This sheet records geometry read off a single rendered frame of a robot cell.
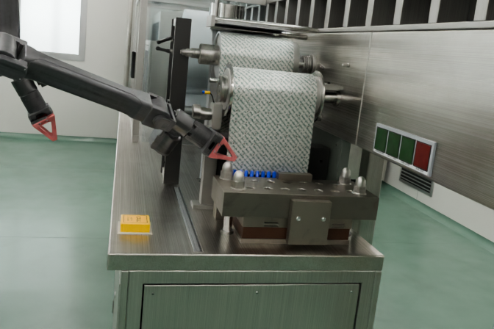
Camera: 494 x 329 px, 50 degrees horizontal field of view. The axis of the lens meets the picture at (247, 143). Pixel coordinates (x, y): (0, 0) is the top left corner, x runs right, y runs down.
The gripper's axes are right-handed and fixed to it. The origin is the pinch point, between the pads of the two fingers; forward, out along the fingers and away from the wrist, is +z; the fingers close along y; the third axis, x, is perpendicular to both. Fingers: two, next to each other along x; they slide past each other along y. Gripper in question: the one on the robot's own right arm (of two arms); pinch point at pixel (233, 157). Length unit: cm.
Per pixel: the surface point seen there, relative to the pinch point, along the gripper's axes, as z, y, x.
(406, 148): 20.2, 35.6, 25.0
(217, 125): -7.2, -7.0, 4.5
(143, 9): -41, -102, 24
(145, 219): -12.5, 10.0, -24.2
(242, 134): -1.8, 0.3, 6.7
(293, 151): 13.3, 0.2, 10.7
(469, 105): 15, 53, 36
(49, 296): 1, -132, -123
